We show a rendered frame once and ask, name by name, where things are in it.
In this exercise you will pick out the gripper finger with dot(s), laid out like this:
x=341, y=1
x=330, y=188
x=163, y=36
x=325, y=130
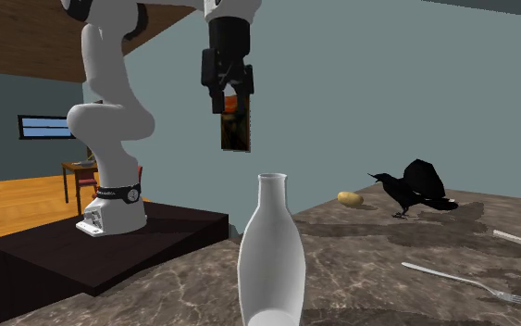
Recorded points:
x=246, y=83
x=214, y=81

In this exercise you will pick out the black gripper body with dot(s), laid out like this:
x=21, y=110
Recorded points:
x=229, y=40

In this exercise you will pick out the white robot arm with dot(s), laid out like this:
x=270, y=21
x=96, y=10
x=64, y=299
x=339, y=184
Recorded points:
x=106, y=67

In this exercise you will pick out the yellow potato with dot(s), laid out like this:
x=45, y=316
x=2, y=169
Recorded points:
x=350, y=198

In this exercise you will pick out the red chair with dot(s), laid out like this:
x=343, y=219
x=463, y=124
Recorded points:
x=87, y=182

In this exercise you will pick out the wooden table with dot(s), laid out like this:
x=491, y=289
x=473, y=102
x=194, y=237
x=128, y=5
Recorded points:
x=73, y=167

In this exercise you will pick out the white vase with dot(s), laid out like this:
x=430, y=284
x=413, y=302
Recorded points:
x=271, y=253

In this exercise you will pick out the window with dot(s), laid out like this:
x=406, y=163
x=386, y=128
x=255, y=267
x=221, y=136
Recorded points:
x=43, y=127

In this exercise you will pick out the black crow figure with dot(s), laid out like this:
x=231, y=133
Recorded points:
x=415, y=185

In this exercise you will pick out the dark robot stand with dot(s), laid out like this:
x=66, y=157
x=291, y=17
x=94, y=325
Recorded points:
x=61, y=266

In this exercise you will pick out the silver fork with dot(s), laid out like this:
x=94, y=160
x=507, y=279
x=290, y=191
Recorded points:
x=458, y=278

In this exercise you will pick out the silver knife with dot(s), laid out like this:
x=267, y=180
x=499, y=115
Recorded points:
x=515, y=238

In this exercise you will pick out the dark wall picture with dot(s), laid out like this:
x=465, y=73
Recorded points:
x=235, y=131

